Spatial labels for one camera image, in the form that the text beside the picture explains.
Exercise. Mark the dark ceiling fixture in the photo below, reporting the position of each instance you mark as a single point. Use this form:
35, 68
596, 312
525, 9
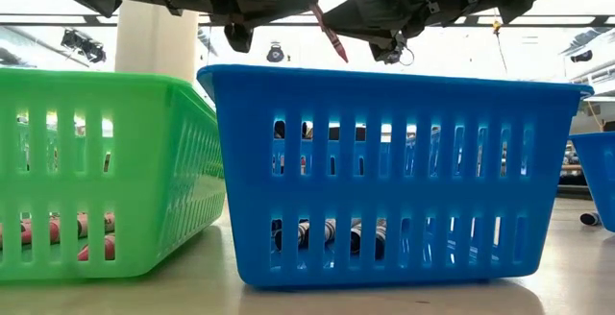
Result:
581, 56

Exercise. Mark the black ceiling-mounted camera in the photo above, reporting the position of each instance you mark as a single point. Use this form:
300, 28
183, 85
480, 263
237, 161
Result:
401, 55
81, 45

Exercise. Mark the round black ceiling fixture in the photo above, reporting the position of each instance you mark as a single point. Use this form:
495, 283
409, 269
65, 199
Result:
275, 55

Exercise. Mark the blue slotted plastic basket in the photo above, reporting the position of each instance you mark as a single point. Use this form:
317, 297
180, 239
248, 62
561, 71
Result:
250, 185
600, 180

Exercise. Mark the green slotted plastic basket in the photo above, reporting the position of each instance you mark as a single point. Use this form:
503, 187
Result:
139, 171

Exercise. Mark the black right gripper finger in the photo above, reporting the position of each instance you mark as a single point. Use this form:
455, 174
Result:
375, 3
379, 31

